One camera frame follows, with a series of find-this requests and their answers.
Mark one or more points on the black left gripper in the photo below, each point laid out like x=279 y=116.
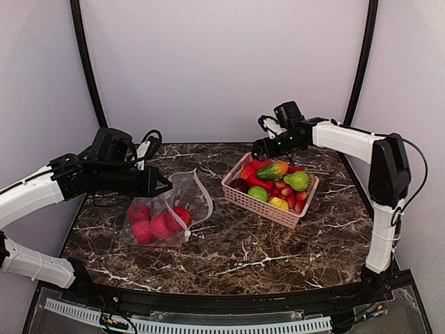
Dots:
x=149 y=181

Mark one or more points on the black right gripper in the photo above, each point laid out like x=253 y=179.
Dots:
x=262 y=148

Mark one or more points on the red chili pepper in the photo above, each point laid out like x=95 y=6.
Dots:
x=293 y=169

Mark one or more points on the clear zip top bag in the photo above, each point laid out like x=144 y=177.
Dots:
x=187 y=192

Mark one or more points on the red bell pepper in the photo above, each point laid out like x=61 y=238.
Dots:
x=253 y=181

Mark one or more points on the red tomato with stem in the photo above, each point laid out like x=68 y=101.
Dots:
x=184 y=214

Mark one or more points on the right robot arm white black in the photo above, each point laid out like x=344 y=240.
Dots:
x=388 y=185

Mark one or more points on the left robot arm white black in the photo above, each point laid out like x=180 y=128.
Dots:
x=112 y=163

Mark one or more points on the green orange mango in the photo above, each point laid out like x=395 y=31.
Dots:
x=273 y=171

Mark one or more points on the orange red mango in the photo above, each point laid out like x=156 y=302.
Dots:
x=247 y=171

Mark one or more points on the small red apple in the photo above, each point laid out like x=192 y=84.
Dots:
x=301 y=196
x=287 y=191
x=280 y=184
x=299 y=206

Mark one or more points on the dark red round fruit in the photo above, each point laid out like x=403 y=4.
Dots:
x=240 y=184

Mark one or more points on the green apple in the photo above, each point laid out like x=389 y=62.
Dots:
x=259 y=193

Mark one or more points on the green pear-like fruit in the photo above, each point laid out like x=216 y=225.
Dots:
x=298 y=181

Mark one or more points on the yellow pepper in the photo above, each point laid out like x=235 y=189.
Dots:
x=279 y=203

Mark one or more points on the pink plastic basket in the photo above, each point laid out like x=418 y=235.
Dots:
x=288 y=219

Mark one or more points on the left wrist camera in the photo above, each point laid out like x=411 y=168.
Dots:
x=110 y=145

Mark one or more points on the black front frame rail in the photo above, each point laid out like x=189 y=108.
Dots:
x=330 y=301

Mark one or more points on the white slotted cable duct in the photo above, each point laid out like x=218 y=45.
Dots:
x=169 y=322

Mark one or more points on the right black frame post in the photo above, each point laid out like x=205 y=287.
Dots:
x=367 y=41

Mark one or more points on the black frame post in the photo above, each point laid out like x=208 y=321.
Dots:
x=82 y=45
x=367 y=41

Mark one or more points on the left black frame post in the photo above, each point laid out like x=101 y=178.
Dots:
x=82 y=45

